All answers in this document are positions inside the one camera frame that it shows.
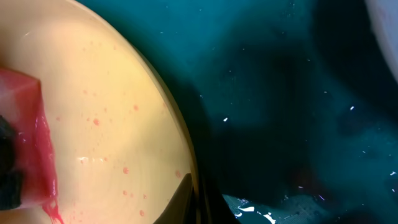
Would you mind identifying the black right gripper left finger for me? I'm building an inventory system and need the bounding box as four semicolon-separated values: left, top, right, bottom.
154;174;197;224

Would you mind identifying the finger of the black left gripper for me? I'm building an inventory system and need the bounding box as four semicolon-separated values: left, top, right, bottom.
1;116;22;210

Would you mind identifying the pink and green sponge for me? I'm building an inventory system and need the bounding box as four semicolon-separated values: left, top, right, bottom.
1;68;63;223

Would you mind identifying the yellow plate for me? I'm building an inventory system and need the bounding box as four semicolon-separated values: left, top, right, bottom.
1;1;198;223

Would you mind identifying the teal plastic tray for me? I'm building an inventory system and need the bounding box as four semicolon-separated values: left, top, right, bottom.
85;1;397;223

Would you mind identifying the white plate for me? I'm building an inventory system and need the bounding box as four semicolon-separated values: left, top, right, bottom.
365;0;397;81

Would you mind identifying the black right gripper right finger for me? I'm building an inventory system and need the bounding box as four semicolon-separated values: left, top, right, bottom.
199;175;239;224

